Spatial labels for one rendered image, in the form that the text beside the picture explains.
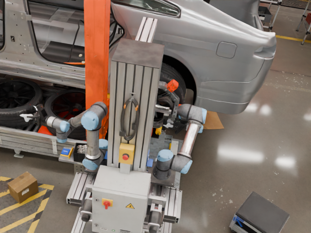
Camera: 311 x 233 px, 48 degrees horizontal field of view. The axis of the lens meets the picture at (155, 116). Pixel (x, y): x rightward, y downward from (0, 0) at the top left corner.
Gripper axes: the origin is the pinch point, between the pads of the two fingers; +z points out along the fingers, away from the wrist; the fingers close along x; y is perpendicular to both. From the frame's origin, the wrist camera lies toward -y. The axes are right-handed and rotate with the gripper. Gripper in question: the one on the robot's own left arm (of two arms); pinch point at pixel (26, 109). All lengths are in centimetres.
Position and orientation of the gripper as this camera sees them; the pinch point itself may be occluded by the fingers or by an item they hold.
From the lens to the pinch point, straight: 275.5
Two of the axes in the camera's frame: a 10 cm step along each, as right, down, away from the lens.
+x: 3.5, -4.6, 8.2
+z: -9.2, -3.2, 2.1
